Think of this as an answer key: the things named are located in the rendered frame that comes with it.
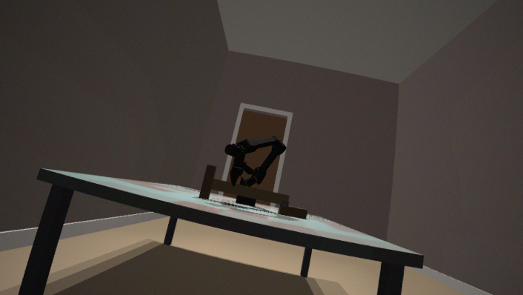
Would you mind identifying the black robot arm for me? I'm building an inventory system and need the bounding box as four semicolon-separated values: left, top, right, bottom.
224;136;286;187

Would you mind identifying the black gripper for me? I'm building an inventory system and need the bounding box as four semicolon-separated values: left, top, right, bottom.
230;158;244;187

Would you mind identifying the brown wooden rail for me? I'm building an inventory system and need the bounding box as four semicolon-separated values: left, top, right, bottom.
211;179;290;204

